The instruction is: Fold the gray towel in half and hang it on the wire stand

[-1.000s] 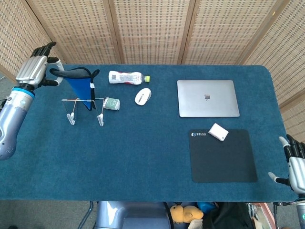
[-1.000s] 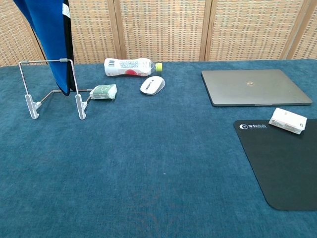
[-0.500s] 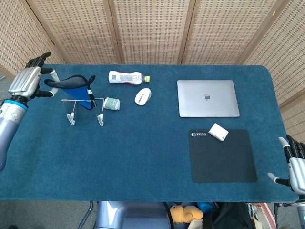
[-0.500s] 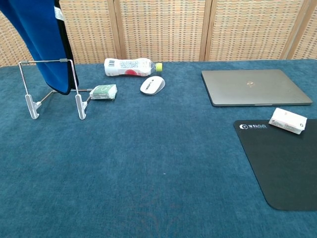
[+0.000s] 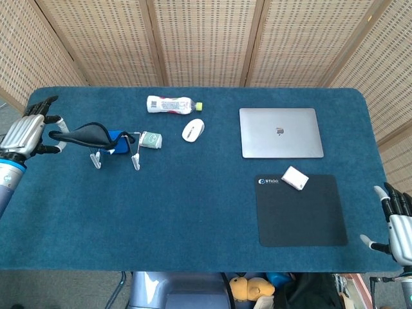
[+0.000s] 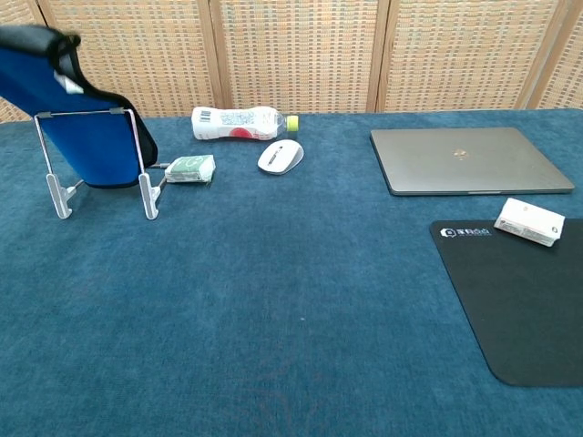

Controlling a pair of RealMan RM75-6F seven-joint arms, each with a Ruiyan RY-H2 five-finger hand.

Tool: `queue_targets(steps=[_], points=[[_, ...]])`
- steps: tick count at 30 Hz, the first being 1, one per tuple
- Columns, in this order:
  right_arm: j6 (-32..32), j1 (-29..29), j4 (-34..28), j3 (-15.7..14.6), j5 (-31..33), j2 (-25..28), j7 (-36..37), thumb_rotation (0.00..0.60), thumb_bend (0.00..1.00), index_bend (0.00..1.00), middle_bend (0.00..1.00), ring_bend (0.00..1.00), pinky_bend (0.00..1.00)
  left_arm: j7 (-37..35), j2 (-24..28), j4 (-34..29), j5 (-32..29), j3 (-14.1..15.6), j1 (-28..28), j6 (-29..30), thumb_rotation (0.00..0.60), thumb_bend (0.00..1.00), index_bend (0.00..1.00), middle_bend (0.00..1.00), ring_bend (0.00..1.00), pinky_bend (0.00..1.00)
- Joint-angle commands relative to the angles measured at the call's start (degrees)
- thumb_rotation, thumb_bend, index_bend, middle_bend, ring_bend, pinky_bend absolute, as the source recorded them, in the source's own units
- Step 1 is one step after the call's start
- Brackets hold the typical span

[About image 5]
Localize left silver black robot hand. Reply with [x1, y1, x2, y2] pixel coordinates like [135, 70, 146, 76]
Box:
[0, 95, 70, 159]

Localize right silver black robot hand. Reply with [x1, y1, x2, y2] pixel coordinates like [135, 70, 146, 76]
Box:
[359, 182, 412, 267]

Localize blue cloth with grey lining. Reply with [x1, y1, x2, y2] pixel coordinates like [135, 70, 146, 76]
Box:
[48, 121, 136, 155]

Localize black mouse pad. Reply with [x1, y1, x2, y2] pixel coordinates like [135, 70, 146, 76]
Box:
[254, 174, 349, 248]

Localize black bag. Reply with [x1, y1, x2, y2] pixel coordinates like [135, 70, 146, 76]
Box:
[273, 272, 345, 309]

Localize small white box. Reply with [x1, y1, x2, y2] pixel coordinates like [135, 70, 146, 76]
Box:
[281, 165, 310, 191]

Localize green white tissue pack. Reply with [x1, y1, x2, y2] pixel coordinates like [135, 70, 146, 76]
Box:
[138, 130, 164, 149]

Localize blue plastic object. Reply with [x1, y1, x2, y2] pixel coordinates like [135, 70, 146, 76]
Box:
[266, 272, 292, 286]

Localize plastic bottle green cap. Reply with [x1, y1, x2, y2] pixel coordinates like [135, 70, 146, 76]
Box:
[146, 95, 204, 115]

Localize grey closed laptop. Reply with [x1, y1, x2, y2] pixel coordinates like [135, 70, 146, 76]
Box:
[238, 108, 324, 159]

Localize yellow plush toy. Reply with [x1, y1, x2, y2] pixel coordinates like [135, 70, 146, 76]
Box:
[229, 276, 276, 303]

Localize white computer mouse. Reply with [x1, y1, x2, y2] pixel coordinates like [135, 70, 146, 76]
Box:
[182, 118, 205, 142]

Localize blue carpet table cover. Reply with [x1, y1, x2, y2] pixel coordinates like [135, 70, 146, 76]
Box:
[0, 86, 407, 274]

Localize woven wooden folding screen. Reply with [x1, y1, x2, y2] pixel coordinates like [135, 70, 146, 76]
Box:
[0, 0, 412, 194]

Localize light wooden frame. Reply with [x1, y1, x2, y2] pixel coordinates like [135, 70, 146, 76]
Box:
[334, 273, 377, 309]

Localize metal wire rack white feet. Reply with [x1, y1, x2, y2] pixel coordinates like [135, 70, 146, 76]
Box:
[86, 130, 143, 172]

